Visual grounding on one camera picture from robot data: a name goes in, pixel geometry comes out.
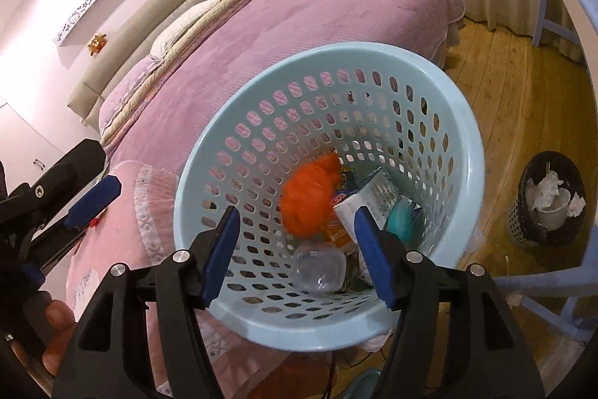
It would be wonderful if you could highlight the clear milk bottle blue cap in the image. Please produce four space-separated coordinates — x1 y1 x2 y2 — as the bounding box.
292 241 348 295

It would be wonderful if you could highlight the person's hand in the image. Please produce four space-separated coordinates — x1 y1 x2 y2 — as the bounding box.
8 298 78 377

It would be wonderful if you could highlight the teal plastic wrapper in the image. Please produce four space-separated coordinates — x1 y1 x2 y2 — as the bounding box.
384 196 425 249

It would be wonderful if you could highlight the pink blanket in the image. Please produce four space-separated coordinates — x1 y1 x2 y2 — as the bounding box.
65 160 398 399

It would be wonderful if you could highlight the pink pillow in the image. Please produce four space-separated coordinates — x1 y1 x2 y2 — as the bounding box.
98 55 162 136

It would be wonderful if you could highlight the orange mesh bath sponge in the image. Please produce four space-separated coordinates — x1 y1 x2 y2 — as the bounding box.
280 153 343 239

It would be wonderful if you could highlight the black mesh waste bin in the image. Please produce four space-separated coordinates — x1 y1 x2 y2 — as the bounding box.
508 151 587 247

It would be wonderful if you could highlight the white printed carton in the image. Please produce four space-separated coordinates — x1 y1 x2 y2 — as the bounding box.
331 166 401 283

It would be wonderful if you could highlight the crumpled white tissue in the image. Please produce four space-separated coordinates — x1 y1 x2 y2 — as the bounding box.
525 170 586 218

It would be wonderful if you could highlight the beige padded headboard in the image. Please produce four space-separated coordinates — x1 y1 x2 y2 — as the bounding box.
67 0 206 130

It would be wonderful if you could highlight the white pillow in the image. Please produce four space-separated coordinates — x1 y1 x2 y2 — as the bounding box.
149 0 217 60

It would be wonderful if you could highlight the light blue laundry basket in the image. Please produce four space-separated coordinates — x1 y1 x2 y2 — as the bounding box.
173 43 484 352

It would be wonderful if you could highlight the purple bed cover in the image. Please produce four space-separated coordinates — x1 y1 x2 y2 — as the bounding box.
101 0 465 173

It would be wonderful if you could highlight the blue desk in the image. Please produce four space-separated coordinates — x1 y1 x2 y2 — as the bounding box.
494 0 598 344

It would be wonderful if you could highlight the orange wall ornament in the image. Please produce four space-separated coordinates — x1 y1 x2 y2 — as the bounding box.
87 33 107 57

